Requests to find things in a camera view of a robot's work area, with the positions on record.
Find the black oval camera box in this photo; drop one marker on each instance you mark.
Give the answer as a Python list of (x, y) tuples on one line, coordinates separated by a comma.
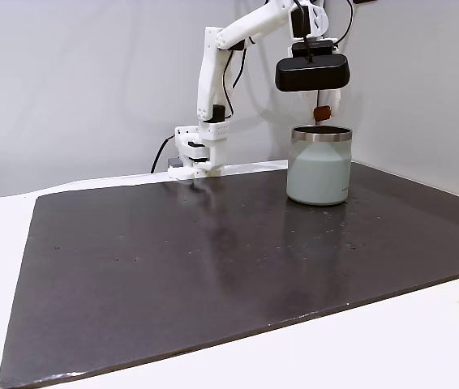
[(312, 75)]

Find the dark grey table mat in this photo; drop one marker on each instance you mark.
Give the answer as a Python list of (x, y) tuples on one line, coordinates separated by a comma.
[(213, 283)]

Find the pale green steel-rimmed cup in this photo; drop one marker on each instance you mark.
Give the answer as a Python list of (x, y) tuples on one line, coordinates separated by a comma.
[(318, 170)]

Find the black wall-mounted object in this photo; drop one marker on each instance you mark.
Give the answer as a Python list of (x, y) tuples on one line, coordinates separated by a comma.
[(364, 1)]

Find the grey base clamp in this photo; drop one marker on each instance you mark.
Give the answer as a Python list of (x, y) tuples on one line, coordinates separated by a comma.
[(174, 163)]

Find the red-brown cube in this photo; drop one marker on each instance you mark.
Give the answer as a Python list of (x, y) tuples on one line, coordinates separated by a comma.
[(322, 113)]

